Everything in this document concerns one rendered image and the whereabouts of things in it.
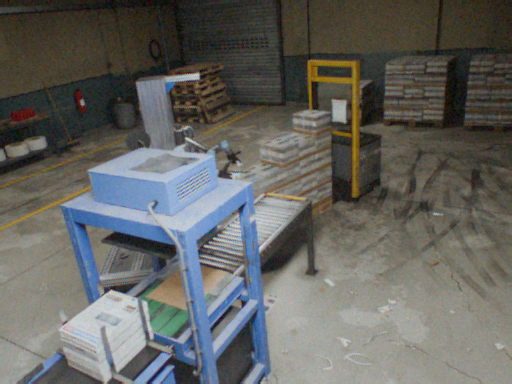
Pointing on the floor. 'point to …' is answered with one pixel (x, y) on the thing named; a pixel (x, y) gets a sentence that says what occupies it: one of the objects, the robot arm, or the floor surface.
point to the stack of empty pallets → (185, 106)
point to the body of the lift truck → (371, 144)
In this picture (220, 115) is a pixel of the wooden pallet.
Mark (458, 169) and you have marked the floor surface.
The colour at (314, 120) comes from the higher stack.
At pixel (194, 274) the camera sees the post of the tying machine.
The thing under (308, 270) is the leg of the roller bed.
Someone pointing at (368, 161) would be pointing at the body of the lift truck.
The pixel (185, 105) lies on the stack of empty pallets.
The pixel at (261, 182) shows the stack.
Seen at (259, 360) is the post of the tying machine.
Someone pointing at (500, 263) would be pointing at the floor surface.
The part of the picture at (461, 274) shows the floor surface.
